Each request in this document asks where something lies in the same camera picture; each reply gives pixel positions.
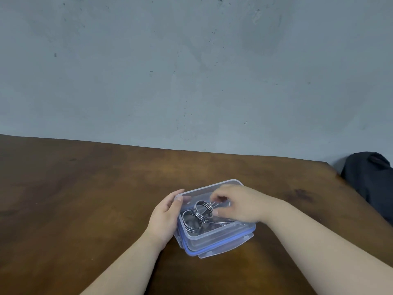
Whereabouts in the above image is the person's right hand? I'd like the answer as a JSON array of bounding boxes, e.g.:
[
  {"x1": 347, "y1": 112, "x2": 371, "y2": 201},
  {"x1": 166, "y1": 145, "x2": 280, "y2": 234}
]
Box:
[{"x1": 209, "y1": 184, "x2": 277, "y2": 225}]

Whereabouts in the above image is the person's left hand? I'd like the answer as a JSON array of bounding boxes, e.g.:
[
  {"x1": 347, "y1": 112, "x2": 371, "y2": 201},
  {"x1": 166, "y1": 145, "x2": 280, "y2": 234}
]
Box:
[{"x1": 144, "y1": 189, "x2": 185, "y2": 252}]

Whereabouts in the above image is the metal torsion spring clip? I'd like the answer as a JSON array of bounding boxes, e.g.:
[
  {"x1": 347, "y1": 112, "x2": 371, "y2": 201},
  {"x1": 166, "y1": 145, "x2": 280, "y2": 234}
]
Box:
[
  {"x1": 183, "y1": 211, "x2": 237, "y2": 233},
  {"x1": 195, "y1": 200, "x2": 231, "y2": 222}
]

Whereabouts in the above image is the clear plastic container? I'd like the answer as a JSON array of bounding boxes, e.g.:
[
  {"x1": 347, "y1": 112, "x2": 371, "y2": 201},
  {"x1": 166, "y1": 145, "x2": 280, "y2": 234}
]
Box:
[{"x1": 176, "y1": 179, "x2": 256, "y2": 252}]

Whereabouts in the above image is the person's left forearm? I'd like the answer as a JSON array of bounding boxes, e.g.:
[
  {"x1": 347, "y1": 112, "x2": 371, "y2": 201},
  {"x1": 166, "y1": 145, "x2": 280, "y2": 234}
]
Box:
[{"x1": 79, "y1": 234, "x2": 163, "y2": 295}]

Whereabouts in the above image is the person's right forearm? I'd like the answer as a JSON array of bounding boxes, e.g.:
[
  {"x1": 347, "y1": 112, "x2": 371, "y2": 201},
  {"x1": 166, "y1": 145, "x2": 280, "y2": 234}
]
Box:
[{"x1": 260, "y1": 200, "x2": 393, "y2": 295}]

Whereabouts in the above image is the blue-rimmed clear container lid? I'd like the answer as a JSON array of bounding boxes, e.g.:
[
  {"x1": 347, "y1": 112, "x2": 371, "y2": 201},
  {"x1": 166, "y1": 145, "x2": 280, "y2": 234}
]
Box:
[{"x1": 174, "y1": 227, "x2": 256, "y2": 259}]

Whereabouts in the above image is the dark cloth bag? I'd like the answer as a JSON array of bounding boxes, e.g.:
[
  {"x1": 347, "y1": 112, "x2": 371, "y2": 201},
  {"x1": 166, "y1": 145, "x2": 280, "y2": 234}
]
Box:
[{"x1": 340, "y1": 152, "x2": 393, "y2": 226}]

